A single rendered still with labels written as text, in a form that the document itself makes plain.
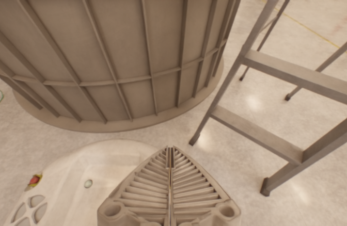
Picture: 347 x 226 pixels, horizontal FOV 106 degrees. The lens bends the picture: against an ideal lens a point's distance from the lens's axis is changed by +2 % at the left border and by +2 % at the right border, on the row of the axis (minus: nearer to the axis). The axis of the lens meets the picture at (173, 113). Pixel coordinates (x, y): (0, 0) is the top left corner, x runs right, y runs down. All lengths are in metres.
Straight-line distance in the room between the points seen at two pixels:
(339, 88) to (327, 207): 0.77
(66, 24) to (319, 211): 1.52
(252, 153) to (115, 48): 1.04
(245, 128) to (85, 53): 0.84
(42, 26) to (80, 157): 0.51
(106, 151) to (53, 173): 0.18
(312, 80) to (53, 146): 1.41
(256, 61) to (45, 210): 0.88
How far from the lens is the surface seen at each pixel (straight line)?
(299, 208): 1.14
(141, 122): 1.04
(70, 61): 0.81
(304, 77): 0.64
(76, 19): 0.70
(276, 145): 0.81
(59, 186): 0.63
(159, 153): 0.16
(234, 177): 0.98
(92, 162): 0.67
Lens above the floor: 0.88
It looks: 53 degrees down
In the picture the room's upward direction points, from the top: 3 degrees clockwise
